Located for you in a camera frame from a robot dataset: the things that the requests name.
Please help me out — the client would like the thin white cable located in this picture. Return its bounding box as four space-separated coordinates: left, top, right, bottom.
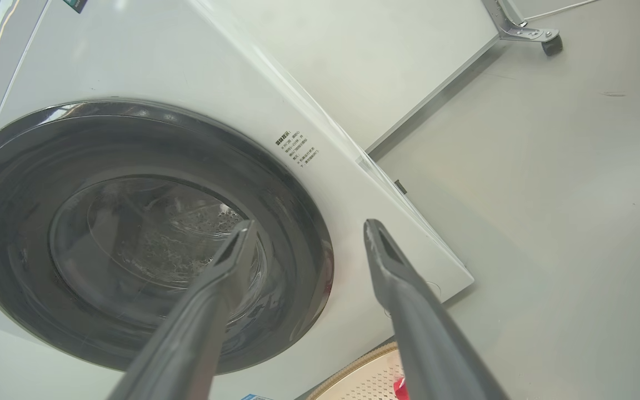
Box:
523 0 599 23

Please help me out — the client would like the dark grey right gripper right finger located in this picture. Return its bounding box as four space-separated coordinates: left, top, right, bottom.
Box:
363 218 511 400

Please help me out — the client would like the white front-load washing machine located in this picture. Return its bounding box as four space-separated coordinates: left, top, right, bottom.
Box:
0 0 475 400

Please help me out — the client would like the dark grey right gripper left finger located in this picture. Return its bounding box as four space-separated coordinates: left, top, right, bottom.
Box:
106 220 258 400

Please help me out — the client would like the cream perforated laundry basket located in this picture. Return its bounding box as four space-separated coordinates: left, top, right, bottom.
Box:
306 341 411 400

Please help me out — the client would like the dark round washing machine door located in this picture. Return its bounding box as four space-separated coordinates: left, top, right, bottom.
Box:
0 99 335 374

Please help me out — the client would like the metal partition leg with caster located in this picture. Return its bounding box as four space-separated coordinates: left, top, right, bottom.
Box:
481 0 564 57

